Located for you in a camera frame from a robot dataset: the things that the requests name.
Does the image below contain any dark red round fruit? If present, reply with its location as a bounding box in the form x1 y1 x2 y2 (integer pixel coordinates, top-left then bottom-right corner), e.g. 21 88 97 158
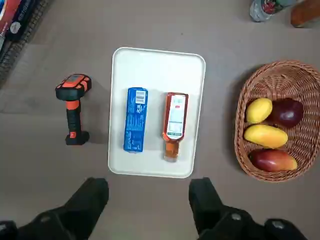
267 97 305 129

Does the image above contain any clear water bottle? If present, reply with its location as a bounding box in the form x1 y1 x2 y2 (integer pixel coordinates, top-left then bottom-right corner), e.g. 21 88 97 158
249 0 285 23

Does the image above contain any white rectangular tray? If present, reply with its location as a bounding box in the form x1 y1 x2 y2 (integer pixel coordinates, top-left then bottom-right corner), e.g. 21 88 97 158
107 46 207 179

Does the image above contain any brown wicker basket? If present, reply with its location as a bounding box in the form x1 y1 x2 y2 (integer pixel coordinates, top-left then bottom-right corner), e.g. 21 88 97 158
234 59 320 183

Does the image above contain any black wire shelf rack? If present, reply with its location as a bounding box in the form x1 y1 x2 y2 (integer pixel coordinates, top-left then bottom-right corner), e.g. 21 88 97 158
0 0 55 88

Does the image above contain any orange black barcode scanner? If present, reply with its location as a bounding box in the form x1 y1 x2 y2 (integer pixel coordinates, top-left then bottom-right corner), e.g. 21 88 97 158
55 73 92 146

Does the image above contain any small yellow mango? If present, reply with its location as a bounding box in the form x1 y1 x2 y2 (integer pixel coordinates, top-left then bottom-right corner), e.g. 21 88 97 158
245 98 273 125

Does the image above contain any amber tea bottle white cap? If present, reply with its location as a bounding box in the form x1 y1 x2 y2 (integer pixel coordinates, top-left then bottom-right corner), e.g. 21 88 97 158
290 0 320 28

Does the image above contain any dark blue snack box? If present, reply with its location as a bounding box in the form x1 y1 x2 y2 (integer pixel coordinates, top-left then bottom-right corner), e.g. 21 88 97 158
4 0 38 42

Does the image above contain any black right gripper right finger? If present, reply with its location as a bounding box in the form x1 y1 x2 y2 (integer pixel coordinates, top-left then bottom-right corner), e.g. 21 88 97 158
188 177 309 240

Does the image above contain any blue Oreo cookie box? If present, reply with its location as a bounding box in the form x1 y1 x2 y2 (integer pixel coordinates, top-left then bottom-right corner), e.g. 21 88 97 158
123 86 149 154

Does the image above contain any long yellow mango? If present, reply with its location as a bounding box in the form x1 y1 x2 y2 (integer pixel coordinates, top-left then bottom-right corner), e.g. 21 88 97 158
243 124 289 149

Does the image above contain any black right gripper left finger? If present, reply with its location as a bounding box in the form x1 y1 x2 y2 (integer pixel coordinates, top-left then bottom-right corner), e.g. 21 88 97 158
0 177 110 240

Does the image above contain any red yellow mango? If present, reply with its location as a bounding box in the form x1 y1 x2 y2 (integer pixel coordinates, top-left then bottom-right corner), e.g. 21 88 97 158
248 149 298 173

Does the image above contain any amber tea bottle white label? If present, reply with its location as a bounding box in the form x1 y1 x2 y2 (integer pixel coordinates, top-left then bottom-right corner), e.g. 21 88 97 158
161 91 190 163

